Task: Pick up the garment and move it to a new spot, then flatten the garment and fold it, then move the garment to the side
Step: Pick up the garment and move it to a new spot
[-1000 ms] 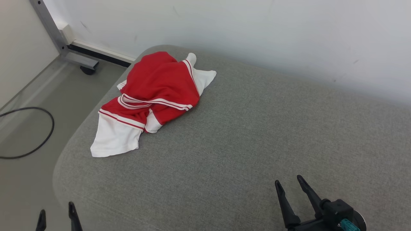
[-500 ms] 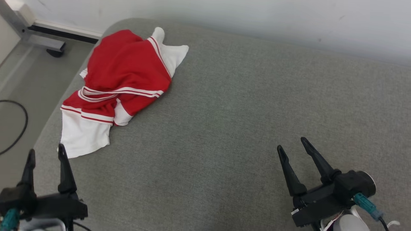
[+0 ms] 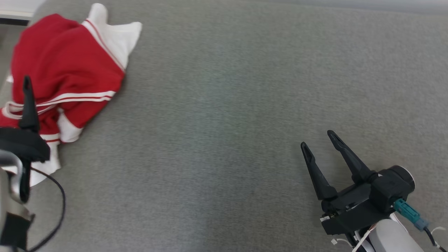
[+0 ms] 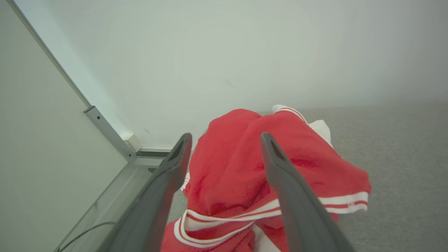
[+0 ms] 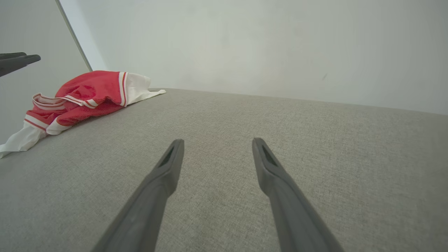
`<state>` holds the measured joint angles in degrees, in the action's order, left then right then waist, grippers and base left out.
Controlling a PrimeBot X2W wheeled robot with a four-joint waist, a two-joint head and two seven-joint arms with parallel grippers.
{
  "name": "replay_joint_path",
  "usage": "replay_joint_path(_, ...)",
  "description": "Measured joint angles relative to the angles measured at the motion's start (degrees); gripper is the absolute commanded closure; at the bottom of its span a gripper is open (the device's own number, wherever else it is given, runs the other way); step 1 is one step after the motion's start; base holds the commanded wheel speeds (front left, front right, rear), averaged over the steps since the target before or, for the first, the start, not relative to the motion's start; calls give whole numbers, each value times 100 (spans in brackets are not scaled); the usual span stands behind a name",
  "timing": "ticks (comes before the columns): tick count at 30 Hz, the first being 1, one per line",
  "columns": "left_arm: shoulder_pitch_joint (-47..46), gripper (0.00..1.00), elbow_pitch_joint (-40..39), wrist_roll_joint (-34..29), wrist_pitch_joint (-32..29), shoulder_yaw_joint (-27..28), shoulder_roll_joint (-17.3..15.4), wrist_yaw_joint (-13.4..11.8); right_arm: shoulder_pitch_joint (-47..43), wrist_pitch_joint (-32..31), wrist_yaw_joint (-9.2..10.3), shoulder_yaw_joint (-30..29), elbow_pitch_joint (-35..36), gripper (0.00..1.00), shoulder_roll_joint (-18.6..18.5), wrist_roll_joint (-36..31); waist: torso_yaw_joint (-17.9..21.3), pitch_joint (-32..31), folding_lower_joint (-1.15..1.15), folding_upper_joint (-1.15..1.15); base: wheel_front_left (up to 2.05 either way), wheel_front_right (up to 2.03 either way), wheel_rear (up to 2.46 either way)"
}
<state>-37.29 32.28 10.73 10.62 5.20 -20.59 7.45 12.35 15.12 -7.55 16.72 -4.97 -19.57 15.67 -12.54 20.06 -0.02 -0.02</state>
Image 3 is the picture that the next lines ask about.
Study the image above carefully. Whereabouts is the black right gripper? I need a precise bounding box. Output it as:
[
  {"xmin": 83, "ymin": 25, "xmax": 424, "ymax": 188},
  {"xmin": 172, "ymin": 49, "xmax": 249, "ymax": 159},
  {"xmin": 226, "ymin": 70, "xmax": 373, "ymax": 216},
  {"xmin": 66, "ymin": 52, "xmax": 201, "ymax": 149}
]
[{"xmin": 300, "ymin": 130, "xmax": 416, "ymax": 236}]

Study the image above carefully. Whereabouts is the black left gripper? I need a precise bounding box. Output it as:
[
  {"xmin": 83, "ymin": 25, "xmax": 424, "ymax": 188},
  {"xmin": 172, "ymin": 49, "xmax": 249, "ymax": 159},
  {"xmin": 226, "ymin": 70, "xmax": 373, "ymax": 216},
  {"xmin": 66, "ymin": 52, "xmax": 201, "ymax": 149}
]
[{"xmin": 0, "ymin": 75, "xmax": 50, "ymax": 164}]

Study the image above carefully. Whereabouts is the red basketball jersey white trim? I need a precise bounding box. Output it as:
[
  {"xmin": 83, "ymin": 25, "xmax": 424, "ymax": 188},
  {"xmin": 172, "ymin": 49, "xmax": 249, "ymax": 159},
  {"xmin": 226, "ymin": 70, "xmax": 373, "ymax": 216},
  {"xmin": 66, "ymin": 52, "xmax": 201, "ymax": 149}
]
[{"xmin": 0, "ymin": 90, "xmax": 117, "ymax": 188}]

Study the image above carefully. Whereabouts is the red shorts white side stripe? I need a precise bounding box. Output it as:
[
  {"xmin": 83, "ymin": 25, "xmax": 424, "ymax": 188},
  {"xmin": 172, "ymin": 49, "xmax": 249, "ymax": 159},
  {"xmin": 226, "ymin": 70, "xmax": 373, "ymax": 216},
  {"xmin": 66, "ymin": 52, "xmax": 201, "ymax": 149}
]
[{"xmin": 10, "ymin": 3, "xmax": 143, "ymax": 105}]

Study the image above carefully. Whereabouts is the grey fabric sofa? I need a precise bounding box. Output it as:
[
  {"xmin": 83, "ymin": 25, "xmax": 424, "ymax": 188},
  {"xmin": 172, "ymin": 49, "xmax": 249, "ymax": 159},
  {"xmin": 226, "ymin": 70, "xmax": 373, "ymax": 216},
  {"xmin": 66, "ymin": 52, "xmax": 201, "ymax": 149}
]
[{"xmin": 0, "ymin": 0, "xmax": 448, "ymax": 252}]

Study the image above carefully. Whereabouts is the black right cable teal plug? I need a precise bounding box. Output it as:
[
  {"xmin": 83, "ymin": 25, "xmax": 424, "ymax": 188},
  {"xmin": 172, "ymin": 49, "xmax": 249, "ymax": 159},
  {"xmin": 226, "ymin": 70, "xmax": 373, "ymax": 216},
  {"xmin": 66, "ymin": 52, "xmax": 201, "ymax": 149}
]
[{"xmin": 393, "ymin": 198, "xmax": 448, "ymax": 252}]

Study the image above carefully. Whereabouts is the black cable teal plug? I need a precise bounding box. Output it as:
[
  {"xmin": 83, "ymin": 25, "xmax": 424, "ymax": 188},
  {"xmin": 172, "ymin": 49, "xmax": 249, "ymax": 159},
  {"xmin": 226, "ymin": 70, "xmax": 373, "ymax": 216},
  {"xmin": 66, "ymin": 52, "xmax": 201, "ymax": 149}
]
[
  {"xmin": 393, "ymin": 198, "xmax": 448, "ymax": 252},
  {"xmin": 25, "ymin": 167, "xmax": 67, "ymax": 252}
]

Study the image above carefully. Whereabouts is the black left cable teal plug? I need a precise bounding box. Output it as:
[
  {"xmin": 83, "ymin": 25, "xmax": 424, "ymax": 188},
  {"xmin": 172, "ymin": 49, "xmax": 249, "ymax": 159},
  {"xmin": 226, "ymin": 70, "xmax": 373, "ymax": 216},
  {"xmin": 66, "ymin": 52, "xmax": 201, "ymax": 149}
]
[{"xmin": 25, "ymin": 167, "xmax": 67, "ymax": 252}]

